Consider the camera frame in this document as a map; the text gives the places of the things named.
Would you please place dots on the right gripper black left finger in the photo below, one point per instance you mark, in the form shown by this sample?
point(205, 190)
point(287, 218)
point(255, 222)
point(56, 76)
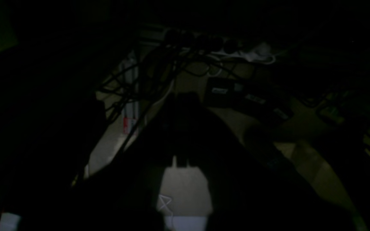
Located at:
point(123, 195)

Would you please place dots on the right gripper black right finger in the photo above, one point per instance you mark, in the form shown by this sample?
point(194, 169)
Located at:
point(245, 194)

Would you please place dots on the black power adapter brick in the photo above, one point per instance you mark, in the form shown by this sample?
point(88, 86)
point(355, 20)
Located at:
point(250, 100)

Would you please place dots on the white power strip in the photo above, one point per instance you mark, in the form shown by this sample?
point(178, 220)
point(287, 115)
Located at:
point(212, 44)

